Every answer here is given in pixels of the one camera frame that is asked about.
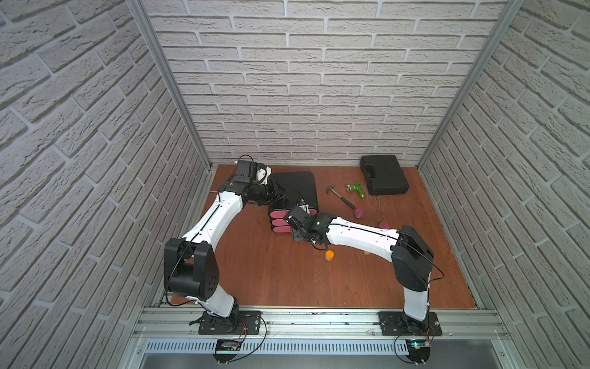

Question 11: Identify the pink drawer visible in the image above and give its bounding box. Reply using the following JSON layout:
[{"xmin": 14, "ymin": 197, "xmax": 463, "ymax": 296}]
[
  {"xmin": 271, "ymin": 218, "xmax": 289, "ymax": 227},
  {"xmin": 272, "ymin": 225, "xmax": 293, "ymax": 234},
  {"xmin": 270, "ymin": 208, "xmax": 317, "ymax": 219}
]

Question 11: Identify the black drawer cabinet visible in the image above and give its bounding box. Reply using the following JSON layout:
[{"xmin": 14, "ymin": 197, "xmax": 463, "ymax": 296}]
[{"xmin": 268, "ymin": 172, "xmax": 319, "ymax": 216}]

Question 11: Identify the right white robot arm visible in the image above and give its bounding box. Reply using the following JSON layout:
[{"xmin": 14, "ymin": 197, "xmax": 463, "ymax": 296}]
[{"xmin": 284, "ymin": 207, "xmax": 435, "ymax": 322}]

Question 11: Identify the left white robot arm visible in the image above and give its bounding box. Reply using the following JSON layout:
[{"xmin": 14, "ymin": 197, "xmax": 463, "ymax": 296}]
[{"xmin": 163, "ymin": 180, "xmax": 286, "ymax": 318}]

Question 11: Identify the green toy drill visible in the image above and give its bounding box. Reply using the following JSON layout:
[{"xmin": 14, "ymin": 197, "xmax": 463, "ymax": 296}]
[{"xmin": 346, "ymin": 181, "xmax": 366, "ymax": 200}]

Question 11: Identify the black tool case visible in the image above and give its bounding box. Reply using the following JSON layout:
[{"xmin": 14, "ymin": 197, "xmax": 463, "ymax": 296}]
[{"xmin": 360, "ymin": 155, "xmax": 410, "ymax": 196}]

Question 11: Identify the left controller board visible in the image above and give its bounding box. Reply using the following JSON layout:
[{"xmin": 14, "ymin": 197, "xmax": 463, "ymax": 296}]
[{"xmin": 213, "ymin": 339, "xmax": 242, "ymax": 364}]

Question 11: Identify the controller board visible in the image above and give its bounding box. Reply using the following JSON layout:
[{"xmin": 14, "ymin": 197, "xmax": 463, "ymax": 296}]
[
  {"xmin": 406, "ymin": 341, "xmax": 431, "ymax": 365},
  {"xmin": 213, "ymin": 339, "xmax": 242, "ymax": 364}
]

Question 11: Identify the right controller board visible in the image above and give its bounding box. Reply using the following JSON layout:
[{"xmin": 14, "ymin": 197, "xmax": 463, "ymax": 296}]
[{"xmin": 406, "ymin": 341, "xmax": 431, "ymax": 365}]

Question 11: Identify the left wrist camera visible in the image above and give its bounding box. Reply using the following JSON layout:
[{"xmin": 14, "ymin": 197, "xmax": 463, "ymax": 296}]
[{"xmin": 234, "ymin": 160, "xmax": 271, "ymax": 185}]

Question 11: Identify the hammer with black handle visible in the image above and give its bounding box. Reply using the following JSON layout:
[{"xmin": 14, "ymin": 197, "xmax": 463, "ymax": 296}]
[{"xmin": 327, "ymin": 184, "xmax": 356, "ymax": 209}]

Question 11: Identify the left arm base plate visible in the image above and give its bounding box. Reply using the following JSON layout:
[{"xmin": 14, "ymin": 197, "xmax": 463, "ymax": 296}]
[{"xmin": 195, "ymin": 310, "xmax": 261, "ymax": 335}]

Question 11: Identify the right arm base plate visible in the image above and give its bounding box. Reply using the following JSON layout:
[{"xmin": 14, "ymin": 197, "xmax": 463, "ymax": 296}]
[{"xmin": 377, "ymin": 311, "xmax": 443, "ymax": 337}]

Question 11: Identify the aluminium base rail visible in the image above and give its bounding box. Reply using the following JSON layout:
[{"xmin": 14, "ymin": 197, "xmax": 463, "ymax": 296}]
[{"xmin": 132, "ymin": 304, "xmax": 509, "ymax": 341}]

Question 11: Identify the aluminium frame post left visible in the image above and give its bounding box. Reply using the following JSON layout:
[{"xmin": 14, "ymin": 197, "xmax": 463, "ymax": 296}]
[{"xmin": 127, "ymin": 0, "xmax": 212, "ymax": 171}]

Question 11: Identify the aluminium frame post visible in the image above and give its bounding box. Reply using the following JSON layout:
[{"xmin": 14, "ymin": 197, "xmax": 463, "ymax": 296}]
[
  {"xmin": 127, "ymin": 0, "xmax": 212, "ymax": 171},
  {"xmin": 416, "ymin": 0, "xmax": 525, "ymax": 171}
]

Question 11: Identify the aluminium frame post right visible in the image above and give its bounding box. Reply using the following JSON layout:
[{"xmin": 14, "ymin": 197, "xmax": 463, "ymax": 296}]
[{"xmin": 416, "ymin": 0, "xmax": 525, "ymax": 171}]

